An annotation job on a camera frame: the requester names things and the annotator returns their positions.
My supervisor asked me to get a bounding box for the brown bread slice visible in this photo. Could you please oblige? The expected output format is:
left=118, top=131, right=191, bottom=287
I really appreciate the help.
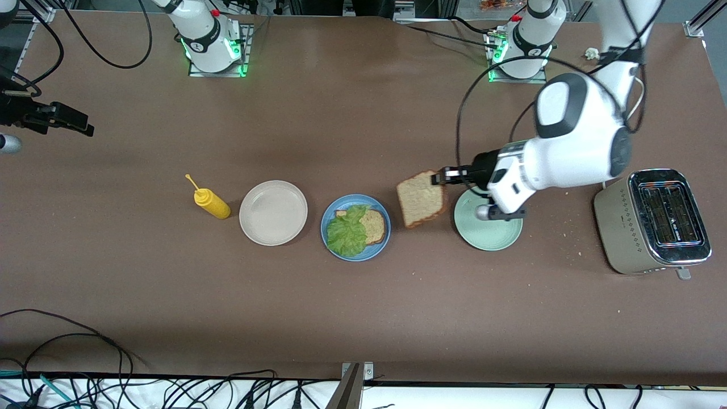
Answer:
left=396, top=170, right=449, bottom=229
left=338, top=209, right=387, bottom=246

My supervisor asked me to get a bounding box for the green lettuce leaf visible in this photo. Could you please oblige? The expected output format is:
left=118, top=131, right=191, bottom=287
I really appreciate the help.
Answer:
left=325, top=204, right=370, bottom=257

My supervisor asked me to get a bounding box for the yellow mustard squeeze bottle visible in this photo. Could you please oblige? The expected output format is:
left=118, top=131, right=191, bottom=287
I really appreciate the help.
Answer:
left=185, top=174, right=231, bottom=220

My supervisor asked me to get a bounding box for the mint green plate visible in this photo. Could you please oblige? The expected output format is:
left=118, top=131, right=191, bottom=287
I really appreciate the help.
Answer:
left=453, top=187, right=524, bottom=252

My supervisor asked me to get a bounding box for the blue plate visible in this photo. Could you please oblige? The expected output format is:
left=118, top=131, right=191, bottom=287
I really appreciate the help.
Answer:
left=320, top=194, right=392, bottom=262

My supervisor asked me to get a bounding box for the beige plate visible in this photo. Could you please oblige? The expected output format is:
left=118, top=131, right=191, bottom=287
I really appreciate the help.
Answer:
left=239, top=180, right=308, bottom=247

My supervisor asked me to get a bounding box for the beige chrome two-slot toaster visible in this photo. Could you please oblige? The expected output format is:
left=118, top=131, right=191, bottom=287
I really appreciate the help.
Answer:
left=594, top=168, right=712, bottom=281

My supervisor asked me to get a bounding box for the white lower board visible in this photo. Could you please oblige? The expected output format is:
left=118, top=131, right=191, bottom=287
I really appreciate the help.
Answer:
left=0, top=375, right=727, bottom=409

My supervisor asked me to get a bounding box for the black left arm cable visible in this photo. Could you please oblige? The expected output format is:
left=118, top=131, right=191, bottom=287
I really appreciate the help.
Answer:
left=456, top=54, right=648, bottom=199

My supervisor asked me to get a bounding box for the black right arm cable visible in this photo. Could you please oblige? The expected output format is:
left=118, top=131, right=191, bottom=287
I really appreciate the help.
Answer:
left=57, top=0, right=153, bottom=70

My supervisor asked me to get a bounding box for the black hanging cable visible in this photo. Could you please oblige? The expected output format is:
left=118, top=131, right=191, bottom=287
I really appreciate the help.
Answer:
left=0, top=0, right=64, bottom=97

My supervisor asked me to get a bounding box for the aluminium frame rail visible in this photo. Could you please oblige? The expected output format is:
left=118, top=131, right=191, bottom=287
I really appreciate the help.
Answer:
left=0, top=0, right=56, bottom=23
left=683, top=0, right=727, bottom=39

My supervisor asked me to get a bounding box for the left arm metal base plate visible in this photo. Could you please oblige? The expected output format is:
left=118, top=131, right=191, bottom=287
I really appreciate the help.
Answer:
left=486, top=31, right=549, bottom=85

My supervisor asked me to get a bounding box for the black cable by arm base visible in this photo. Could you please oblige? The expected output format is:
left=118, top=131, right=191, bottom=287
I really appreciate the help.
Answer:
left=395, top=16, right=500, bottom=49

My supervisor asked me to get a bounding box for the white toaster power cord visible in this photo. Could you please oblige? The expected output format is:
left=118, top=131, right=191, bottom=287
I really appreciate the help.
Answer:
left=585, top=48, right=646, bottom=188

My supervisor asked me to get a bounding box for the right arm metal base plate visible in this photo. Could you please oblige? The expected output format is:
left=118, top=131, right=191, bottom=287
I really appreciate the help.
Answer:
left=187, top=23, right=253, bottom=77

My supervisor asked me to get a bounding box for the long looping black cable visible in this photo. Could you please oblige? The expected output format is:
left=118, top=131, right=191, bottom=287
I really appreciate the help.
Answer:
left=0, top=309, right=134, bottom=409

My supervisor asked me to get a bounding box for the metal table edge bracket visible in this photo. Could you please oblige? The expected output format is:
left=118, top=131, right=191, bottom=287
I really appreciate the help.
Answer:
left=325, top=362, right=375, bottom=409

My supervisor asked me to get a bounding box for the teal cable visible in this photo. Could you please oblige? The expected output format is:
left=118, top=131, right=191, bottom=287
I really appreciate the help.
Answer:
left=0, top=370, right=74, bottom=409

